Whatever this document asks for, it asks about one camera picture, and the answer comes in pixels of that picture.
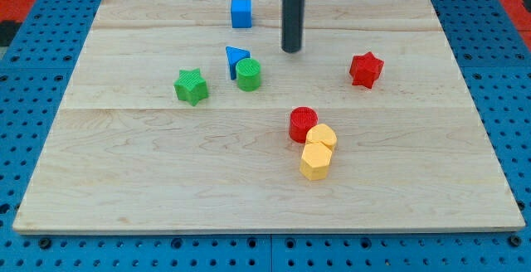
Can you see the green cylinder block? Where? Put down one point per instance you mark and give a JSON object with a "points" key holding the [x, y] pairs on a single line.
{"points": [[248, 74]]}

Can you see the red star block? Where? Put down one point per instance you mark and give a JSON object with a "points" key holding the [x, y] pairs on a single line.
{"points": [[365, 69]]}

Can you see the yellow hexagon block front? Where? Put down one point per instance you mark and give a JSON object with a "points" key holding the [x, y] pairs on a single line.
{"points": [[315, 161]]}

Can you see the blue cube block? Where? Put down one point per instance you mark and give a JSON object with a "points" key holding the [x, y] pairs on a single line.
{"points": [[241, 13]]}

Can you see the yellow heptagon block rear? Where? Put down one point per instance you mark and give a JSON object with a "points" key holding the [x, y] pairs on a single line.
{"points": [[322, 133]]}

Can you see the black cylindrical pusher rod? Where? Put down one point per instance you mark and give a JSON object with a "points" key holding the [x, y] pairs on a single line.
{"points": [[292, 25]]}

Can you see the blue triangle block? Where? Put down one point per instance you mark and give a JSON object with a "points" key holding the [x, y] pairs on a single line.
{"points": [[234, 55]]}

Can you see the light wooden board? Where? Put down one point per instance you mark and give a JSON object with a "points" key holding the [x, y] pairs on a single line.
{"points": [[125, 156]]}

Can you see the green star block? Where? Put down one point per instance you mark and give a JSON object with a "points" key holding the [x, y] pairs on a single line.
{"points": [[191, 86]]}

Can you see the red cylinder block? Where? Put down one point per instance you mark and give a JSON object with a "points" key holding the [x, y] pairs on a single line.
{"points": [[302, 119]]}

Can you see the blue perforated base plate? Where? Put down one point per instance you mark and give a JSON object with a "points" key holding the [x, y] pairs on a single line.
{"points": [[35, 69]]}

